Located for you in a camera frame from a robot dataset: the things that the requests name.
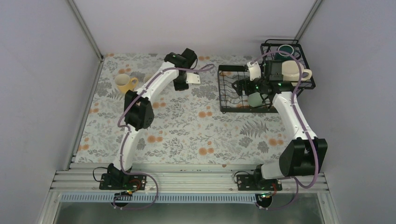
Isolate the mint green cup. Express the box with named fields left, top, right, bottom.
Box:
left=247, top=92, right=265, bottom=107

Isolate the yellow mug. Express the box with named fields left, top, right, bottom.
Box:
left=114, top=74, right=139, bottom=94

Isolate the beige speckled mug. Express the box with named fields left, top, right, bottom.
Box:
left=143, top=74, right=153, bottom=83

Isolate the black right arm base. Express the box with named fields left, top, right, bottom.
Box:
left=235, top=174, right=283, bottom=191

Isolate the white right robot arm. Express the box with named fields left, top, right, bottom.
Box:
left=241, top=60, right=328, bottom=190

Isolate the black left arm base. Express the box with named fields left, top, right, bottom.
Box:
left=99, top=174, right=147, bottom=191

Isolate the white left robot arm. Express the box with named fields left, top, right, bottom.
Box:
left=107, top=48, right=198, bottom=189

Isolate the cream white mug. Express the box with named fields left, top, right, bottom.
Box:
left=282, top=60, right=312, bottom=86

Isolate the dark green mug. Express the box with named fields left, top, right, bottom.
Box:
left=274, top=44, right=301, bottom=62

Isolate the floral patterned table mat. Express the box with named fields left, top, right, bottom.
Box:
left=75, top=53, right=291, bottom=164

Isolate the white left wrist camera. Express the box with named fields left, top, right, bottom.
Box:
left=186, top=72, right=201, bottom=84

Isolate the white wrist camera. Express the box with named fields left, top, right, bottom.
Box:
left=186, top=72, right=201, bottom=84
left=246, top=61, right=262, bottom=81

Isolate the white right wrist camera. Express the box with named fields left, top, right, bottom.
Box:
left=246, top=61, right=262, bottom=81

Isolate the black wire dish rack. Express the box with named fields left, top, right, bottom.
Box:
left=218, top=39, right=309, bottom=113

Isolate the aluminium mounting rail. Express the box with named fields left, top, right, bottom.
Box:
left=49, top=162, right=329, bottom=194

